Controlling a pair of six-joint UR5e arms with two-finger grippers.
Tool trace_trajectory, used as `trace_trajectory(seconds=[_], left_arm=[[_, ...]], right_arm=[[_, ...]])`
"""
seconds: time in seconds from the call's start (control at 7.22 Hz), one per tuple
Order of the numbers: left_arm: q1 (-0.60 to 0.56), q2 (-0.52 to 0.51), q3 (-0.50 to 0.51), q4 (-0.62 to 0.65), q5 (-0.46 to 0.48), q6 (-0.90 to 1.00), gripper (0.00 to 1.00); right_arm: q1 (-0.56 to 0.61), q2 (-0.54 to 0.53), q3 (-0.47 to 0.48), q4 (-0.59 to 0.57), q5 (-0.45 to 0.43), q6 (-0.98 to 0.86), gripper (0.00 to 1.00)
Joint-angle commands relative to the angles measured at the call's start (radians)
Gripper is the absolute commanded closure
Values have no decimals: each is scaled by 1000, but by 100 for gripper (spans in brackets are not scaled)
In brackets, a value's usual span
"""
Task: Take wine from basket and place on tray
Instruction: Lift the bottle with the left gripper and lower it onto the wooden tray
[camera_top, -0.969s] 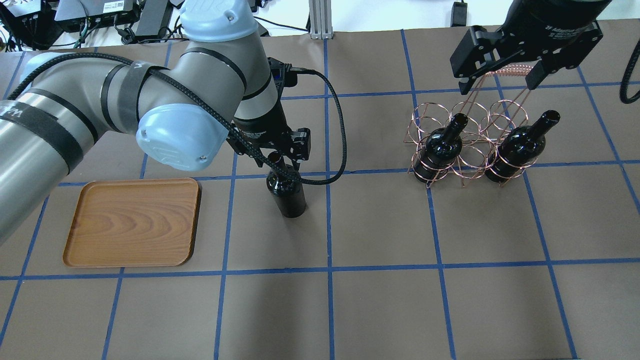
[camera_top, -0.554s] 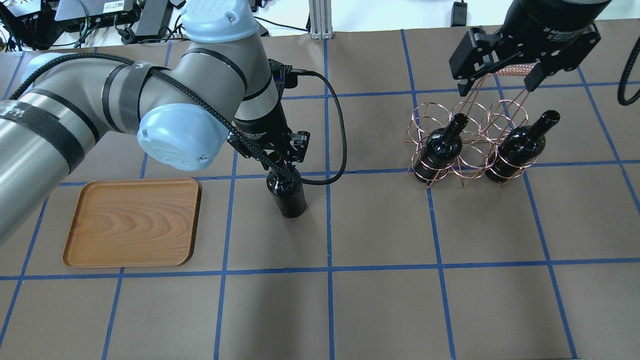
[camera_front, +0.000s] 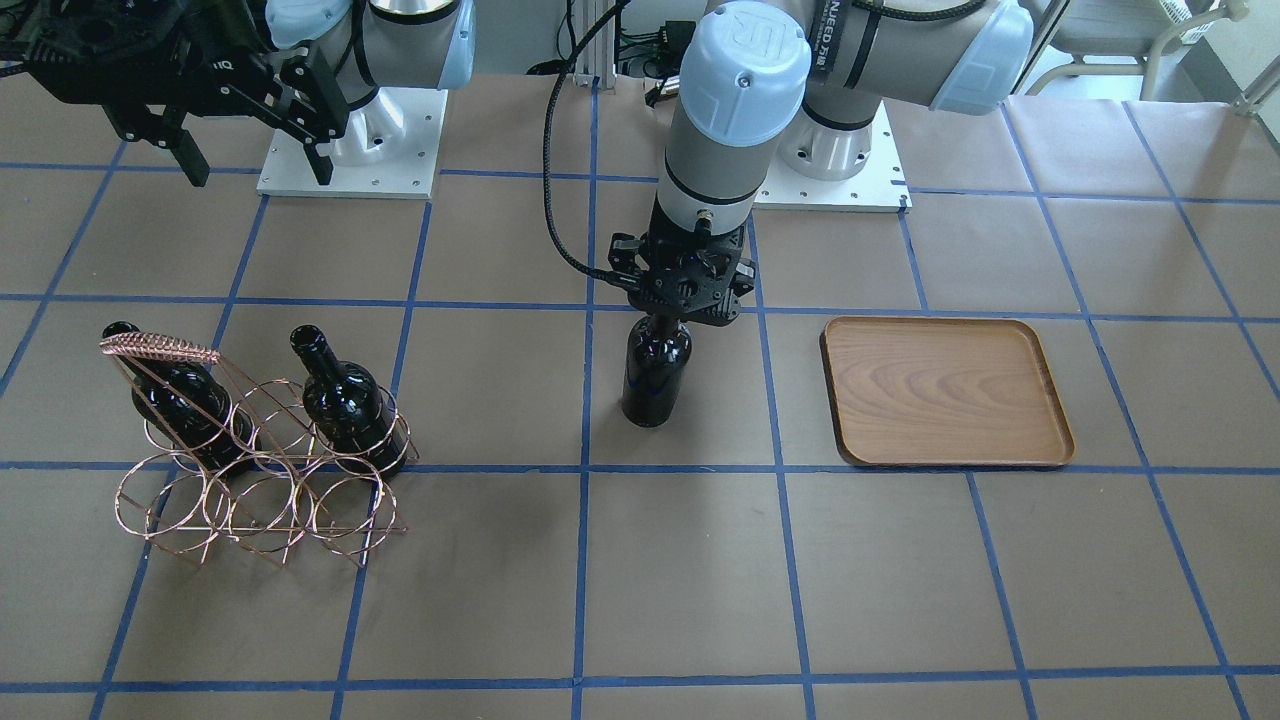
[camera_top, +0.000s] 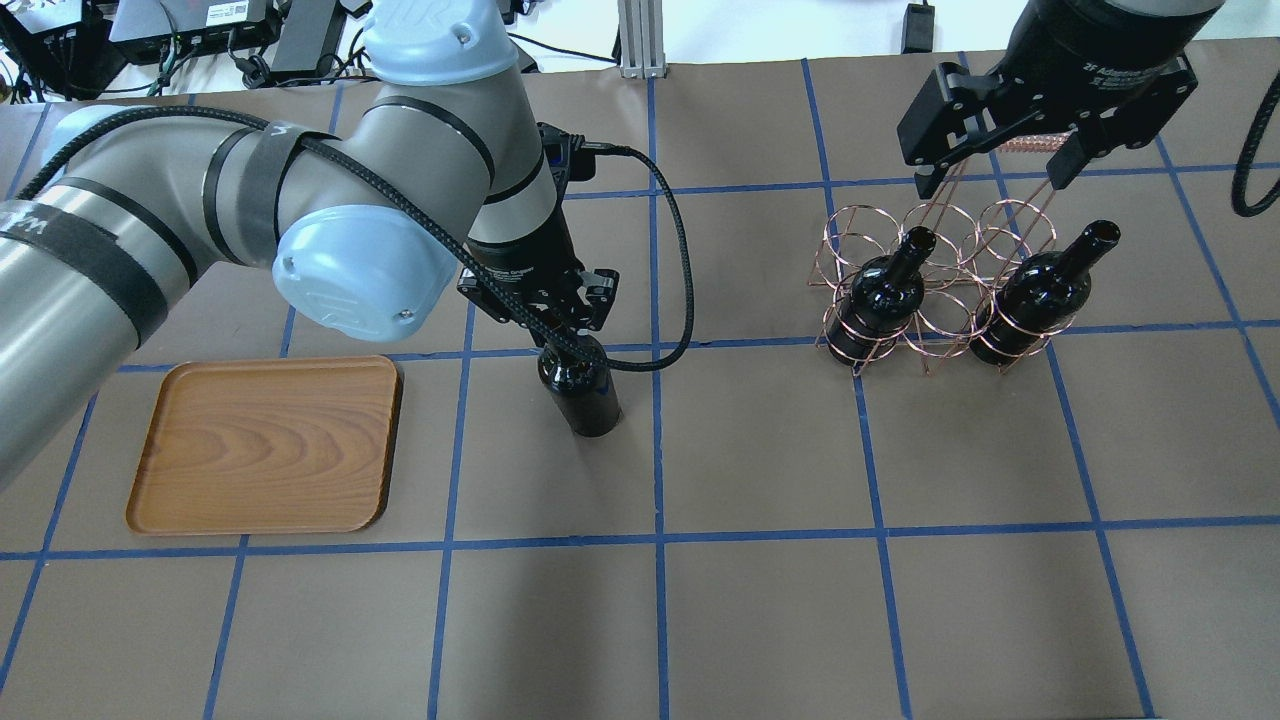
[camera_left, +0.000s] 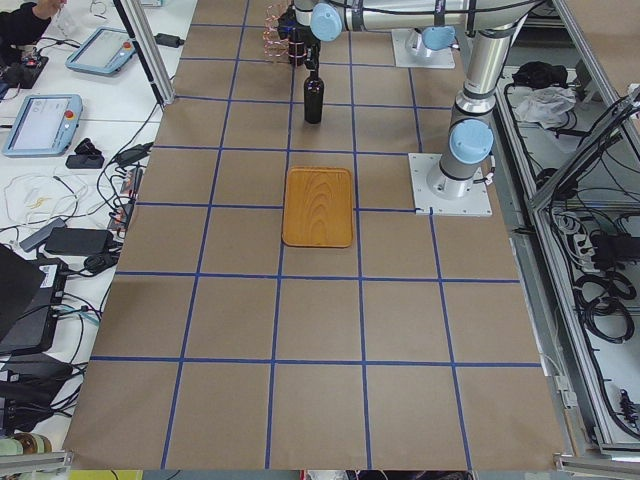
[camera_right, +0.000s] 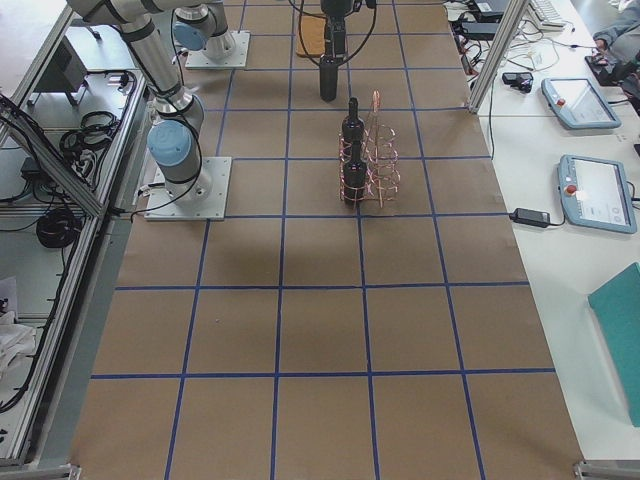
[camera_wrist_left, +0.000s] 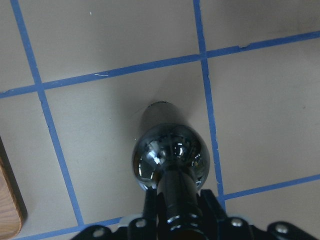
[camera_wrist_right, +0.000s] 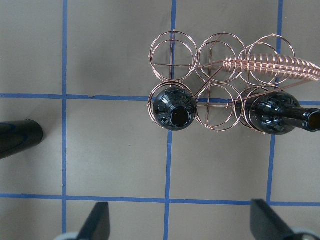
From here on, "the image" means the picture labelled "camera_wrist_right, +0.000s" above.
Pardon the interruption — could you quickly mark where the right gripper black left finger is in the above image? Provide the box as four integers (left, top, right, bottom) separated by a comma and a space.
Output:
76, 202, 111, 240

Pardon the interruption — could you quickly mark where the copper wire bottle basket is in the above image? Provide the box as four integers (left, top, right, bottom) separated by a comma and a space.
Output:
147, 30, 320, 134

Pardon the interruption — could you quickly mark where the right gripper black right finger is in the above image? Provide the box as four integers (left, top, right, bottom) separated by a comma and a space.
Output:
250, 199, 295, 240

